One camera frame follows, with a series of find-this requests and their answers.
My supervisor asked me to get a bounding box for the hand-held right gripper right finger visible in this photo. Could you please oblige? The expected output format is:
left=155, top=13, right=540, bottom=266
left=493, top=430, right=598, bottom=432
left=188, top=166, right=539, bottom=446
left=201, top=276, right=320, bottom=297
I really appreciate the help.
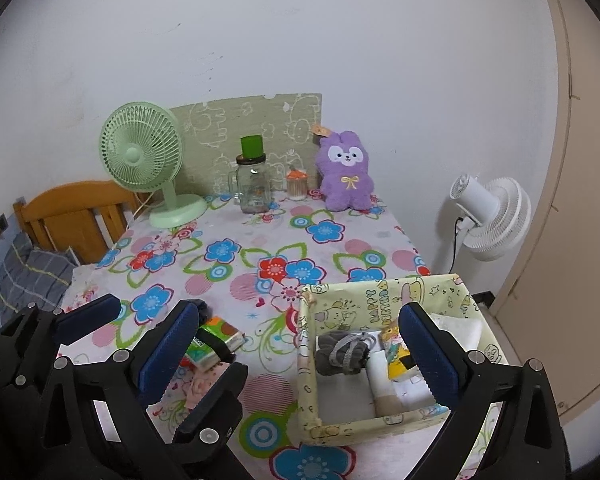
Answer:
left=398, top=301, right=569, bottom=480

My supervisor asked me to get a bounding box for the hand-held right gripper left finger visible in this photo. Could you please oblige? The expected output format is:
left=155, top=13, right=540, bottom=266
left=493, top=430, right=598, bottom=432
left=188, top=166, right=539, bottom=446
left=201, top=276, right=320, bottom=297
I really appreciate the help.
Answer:
left=27, top=300, right=203, bottom=480

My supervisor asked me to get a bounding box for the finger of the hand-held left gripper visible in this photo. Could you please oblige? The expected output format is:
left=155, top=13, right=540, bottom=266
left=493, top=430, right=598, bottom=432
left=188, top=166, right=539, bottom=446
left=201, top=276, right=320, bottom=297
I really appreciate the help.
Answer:
left=0, top=294, right=123, bottom=402
left=172, top=331, right=249, bottom=464

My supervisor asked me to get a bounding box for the yellow cartoon packet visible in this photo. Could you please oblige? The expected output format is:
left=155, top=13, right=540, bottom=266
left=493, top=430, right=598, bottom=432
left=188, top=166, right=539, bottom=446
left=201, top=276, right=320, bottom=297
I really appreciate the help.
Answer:
left=382, top=325, right=424, bottom=381

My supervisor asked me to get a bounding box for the white patterned cloth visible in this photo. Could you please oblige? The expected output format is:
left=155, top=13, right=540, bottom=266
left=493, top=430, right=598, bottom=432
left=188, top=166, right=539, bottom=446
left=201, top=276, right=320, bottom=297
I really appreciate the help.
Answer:
left=392, top=377, right=434, bottom=409

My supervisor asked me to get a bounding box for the green tissue packet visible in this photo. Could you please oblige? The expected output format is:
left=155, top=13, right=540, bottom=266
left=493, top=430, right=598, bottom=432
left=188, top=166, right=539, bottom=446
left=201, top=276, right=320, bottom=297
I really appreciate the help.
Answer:
left=184, top=317, right=246, bottom=372

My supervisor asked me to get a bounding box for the grey sock bundle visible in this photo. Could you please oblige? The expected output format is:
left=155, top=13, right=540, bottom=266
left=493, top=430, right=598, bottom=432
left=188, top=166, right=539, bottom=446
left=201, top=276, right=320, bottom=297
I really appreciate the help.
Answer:
left=314, top=330, right=379, bottom=376

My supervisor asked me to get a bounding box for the yellow patterned storage box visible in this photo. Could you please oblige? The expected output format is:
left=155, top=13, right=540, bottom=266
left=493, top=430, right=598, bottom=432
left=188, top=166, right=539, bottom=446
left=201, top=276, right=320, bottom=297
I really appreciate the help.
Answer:
left=296, top=273, right=510, bottom=447

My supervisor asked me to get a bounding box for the grey plaid bedding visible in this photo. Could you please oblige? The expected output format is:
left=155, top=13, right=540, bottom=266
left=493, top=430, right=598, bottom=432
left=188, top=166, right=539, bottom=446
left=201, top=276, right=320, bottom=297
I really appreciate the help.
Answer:
left=0, top=232, right=79, bottom=317

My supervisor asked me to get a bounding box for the white standing fan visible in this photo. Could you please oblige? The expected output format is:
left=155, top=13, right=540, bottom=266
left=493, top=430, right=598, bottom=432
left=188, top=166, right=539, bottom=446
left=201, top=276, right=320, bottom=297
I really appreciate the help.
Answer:
left=450, top=173, right=532, bottom=277

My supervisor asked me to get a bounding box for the floral tablecloth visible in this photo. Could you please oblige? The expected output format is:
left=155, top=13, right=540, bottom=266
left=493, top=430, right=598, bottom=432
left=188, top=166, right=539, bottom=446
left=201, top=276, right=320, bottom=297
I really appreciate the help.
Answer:
left=60, top=192, right=512, bottom=480

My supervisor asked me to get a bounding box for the green desk fan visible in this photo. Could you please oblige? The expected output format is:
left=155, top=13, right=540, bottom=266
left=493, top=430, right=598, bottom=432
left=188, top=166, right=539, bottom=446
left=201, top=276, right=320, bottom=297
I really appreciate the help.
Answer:
left=99, top=101, right=209, bottom=231

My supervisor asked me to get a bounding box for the glass mason jar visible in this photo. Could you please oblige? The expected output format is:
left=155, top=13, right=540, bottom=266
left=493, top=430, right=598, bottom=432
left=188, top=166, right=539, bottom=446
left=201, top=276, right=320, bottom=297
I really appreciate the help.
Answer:
left=228, top=155, right=274, bottom=215

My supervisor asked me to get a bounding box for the purple plush bunny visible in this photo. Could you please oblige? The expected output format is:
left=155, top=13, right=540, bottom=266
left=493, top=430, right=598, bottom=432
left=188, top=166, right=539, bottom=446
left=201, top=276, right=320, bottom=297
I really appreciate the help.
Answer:
left=312, top=124, right=376, bottom=213

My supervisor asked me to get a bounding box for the small jar with orange lid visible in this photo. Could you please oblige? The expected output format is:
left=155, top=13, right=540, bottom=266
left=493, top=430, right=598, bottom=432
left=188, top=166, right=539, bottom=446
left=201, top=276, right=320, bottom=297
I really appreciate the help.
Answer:
left=286, top=166, right=309, bottom=202

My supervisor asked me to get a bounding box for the green patterned board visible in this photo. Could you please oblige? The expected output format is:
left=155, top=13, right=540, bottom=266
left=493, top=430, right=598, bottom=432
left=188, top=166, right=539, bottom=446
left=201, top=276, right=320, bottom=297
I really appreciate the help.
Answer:
left=169, top=92, right=324, bottom=199

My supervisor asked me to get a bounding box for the green plastic cup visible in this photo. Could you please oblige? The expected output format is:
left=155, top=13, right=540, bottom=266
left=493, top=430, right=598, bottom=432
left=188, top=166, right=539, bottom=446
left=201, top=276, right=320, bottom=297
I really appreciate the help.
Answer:
left=239, top=135, right=266, bottom=160

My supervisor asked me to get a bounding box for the beige door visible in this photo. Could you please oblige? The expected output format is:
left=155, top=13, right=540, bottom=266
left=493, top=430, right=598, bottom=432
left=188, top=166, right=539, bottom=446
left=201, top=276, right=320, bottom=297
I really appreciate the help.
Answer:
left=495, top=0, right=600, bottom=417

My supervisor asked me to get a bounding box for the black fan cable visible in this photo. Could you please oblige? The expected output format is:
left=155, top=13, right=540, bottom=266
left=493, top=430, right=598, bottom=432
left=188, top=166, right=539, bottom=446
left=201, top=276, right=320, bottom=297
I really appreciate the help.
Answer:
left=450, top=217, right=464, bottom=277

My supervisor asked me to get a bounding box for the green fan cable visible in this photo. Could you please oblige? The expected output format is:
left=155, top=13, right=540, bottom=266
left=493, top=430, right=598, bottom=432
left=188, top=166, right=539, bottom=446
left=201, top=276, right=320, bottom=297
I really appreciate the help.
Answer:
left=131, top=191, right=154, bottom=222

